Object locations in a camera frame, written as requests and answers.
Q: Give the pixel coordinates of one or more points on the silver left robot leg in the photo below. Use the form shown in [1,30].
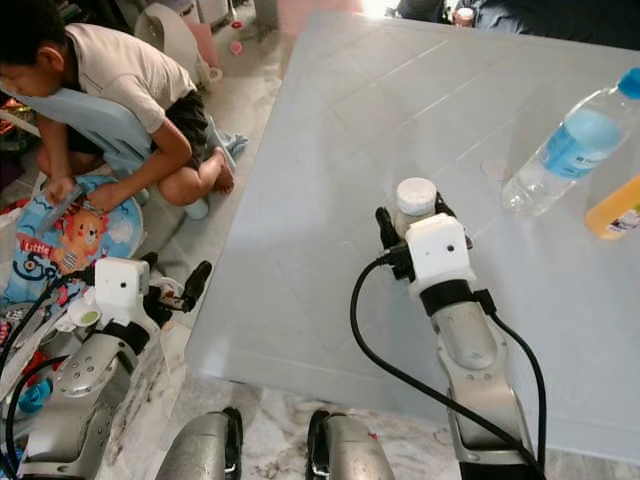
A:
[200,450]

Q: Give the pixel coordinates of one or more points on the clear water bottle blue label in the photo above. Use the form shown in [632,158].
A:
[570,145]

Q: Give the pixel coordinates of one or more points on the pale blue plastic table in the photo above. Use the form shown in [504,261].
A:
[360,120]

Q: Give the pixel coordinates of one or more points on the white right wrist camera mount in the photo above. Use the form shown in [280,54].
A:
[438,250]

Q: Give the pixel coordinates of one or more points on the silver right robot leg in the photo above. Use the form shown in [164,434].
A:
[350,450]

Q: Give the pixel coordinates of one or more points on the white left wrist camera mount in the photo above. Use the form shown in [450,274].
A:
[120,290]

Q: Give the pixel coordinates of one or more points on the silver robot leg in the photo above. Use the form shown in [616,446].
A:
[200,450]
[350,450]

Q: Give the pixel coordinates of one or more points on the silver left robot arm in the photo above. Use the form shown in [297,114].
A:
[80,400]

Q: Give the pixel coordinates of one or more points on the child in beige shirt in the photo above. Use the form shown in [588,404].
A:
[130,70]

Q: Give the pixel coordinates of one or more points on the small jar with white lid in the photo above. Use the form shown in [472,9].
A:
[416,196]

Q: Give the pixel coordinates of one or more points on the colourful baby bouncer seat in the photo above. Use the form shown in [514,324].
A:
[80,240]

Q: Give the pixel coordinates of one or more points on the white rounded plastic seat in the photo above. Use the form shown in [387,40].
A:
[170,30]

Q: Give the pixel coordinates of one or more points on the light blue plastic chair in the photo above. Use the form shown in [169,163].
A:
[100,120]

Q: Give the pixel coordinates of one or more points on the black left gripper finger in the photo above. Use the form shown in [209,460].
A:
[200,280]

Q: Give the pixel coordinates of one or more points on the adult in dark clothes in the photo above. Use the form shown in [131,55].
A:
[540,15]

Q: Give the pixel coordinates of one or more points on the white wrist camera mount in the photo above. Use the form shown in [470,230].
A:
[438,250]
[120,290]

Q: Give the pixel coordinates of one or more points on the orange squeeze bottle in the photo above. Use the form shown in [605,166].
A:
[618,212]

